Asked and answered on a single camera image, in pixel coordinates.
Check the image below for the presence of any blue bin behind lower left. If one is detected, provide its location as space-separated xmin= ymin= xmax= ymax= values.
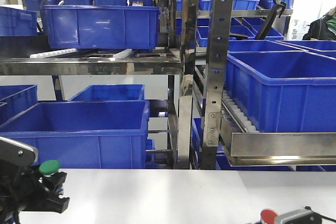
xmin=68 ymin=84 xmax=145 ymax=101

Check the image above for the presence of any white roller track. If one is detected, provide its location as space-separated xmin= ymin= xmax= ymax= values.
xmin=222 ymin=90 xmax=259 ymax=133

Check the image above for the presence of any blue bin far left lower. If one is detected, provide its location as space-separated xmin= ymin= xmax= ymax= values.
xmin=1 ymin=84 xmax=38 ymax=124

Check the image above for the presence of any blue bin far left upper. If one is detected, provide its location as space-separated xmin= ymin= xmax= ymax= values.
xmin=1 ymin=6 xmax=37 ymax=36

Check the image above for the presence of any stainless steel rack left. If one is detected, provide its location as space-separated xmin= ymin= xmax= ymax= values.
xmin=2 ymin=0 xmax=198 ymax=169

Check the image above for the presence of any black cable on table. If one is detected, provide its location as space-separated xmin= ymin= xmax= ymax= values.
xmin=304 ymin=206 xmax=336 ymax=222

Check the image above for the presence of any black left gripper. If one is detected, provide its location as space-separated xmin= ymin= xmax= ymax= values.
xmin=1 ymin=137 xmax=70 ymax=221

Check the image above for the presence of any blue bin behind right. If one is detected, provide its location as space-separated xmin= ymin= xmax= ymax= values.
xmin=228 ymin=40 xmax=304 ymax=52

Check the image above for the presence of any large blue bin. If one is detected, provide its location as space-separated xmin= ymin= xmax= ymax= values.
xmin=225 ymin=51 xmax=335 ymax=132
xmin=1 ymin=100 xmax=150 ymax=169

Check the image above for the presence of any red mushroom push button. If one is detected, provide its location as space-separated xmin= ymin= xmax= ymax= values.
xmin=260 ymin=209 xmax=278 ymax=224

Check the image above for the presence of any stainless steel rack right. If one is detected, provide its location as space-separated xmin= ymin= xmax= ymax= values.
xmin=199 ymin=0 xmax=335 ymax=169

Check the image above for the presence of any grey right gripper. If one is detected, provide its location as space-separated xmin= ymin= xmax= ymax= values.
xmin=274 ymin=209 xmax=322 ymax=224

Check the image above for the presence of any green mushroom push button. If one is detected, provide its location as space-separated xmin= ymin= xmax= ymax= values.
xmin=38 ymin=159 xmax=61 ymax=177

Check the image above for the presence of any person in dark jacket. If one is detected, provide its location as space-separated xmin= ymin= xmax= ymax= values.
xmin=302 ymin=7 xmax=335 ymax=41

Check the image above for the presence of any large blue bin right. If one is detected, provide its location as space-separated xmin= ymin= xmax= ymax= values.
xmin=225 ymin=51 xmax=335 ymax=132

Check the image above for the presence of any blue bin upper shelf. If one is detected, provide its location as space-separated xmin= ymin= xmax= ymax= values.
xmin=41 ymin=5 xmax=160 ymax=49

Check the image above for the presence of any large blue bin lower left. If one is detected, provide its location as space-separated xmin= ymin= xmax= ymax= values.
xmin=1 ymin=100 xmax=150 ymax=169

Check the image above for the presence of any stainless steel rack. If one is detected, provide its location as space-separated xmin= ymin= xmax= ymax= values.
xmin=199 ymin=0 xmax=335 ymax=169
xmin=2 ymin=0 xmax=198 ymax=169

